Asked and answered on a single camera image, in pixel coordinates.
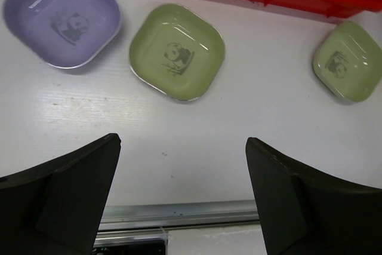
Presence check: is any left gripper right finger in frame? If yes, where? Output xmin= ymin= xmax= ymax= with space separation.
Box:
xmin=245 ymin=138 xmax=381 ymax=254

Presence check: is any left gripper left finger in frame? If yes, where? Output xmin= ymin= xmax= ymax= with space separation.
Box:
xmin=1 ymin=133 xmax=121 ymax=254

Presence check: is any green square plate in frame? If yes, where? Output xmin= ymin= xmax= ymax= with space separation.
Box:
xmin=312 ymin=21 xmax=381 ymax=103
xmin=129 ymin=4 xmax=226 ymax=102

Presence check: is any purple square plate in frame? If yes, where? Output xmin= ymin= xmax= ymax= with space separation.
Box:
xmin=3 ymin=0 xmax=122 ymax=69

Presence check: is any aluminium rail front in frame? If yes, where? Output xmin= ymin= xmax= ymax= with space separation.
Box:
xmin=98 ymin=200 xmax=258 ymax=234

